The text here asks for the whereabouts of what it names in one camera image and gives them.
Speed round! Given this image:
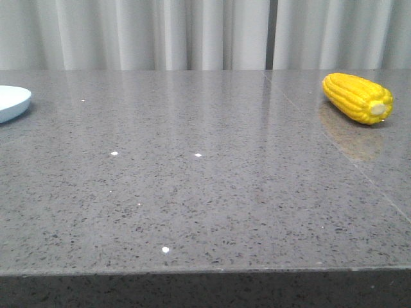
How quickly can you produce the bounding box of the white pleated curtain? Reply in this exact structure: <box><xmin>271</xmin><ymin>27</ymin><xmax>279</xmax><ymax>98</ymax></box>
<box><xmin>273</xmin><ymin>1</ymin><xmax>410</xmax><ymax>69</ymax></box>
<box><xmin>1</xmin><ymin>1</ymin><xmax>270</xmax><ymax>71</ymax></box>

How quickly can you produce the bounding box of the light blue round plate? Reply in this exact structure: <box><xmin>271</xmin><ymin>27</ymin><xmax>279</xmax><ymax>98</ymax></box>
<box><xmin>0</xmin><ymin>85</ymin><xmax>31</xmax><ymax>123</ymax></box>

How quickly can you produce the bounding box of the yellow corn cob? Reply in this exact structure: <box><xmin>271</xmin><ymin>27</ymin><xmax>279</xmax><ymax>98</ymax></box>
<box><xmin>322</xmin><ymin>73</ymin><xmax>394</xmax><ymax>125</ymax></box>

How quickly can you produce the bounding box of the white pleated curtain left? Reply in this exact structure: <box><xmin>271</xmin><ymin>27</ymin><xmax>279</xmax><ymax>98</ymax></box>
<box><xmin>1</xmin><ymin>1</ymin><xmax>270</xmax><ymax>71</ymax></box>

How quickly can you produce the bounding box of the white pleated curtain right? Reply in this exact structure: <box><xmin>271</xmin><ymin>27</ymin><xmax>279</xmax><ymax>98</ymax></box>
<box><xmin>273</xmin><ymin>1</ymin><xmax>410</xmax><ymax>69</ymax></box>

